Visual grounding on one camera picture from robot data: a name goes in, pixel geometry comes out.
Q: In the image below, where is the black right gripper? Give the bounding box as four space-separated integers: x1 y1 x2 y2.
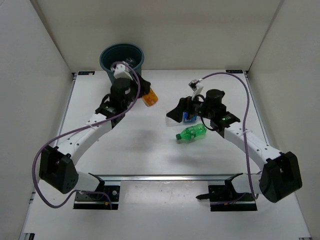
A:
167 92 215 123

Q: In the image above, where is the orange plastic drink bottle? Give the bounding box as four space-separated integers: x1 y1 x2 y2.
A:
141 88 159 107

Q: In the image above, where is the clear bottle green label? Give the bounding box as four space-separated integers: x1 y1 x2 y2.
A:
125 57 137 69

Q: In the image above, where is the green plastic soda bottle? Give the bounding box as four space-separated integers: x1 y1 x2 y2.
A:
175 123 207 144

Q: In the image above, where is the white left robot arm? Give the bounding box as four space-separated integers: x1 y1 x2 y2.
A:
39 77 151 200

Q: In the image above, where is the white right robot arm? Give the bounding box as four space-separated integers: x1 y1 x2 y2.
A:
166 89 303 203

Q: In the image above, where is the dark teal plastic bin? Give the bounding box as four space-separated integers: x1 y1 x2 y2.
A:
99 43 145 84

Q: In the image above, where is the clear bottle blue label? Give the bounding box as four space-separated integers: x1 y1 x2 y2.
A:
165 112 197 127

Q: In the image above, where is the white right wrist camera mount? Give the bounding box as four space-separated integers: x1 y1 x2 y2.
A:
188 78 204 100

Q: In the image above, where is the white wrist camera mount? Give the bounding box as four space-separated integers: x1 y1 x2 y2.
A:
111 61 133 80
188 78 204 100

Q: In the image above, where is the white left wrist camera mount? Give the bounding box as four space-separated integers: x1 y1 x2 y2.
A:
111 61 133 80

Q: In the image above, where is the aluminium front table rail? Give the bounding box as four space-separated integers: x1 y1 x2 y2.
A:
97 174 233 182

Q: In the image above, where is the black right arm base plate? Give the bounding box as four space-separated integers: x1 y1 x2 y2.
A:
195 173 258 212

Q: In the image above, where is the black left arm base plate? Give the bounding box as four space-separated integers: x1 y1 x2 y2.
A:
73 181 121 210

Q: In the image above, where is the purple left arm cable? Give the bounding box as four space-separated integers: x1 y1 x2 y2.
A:
31 61 141 209

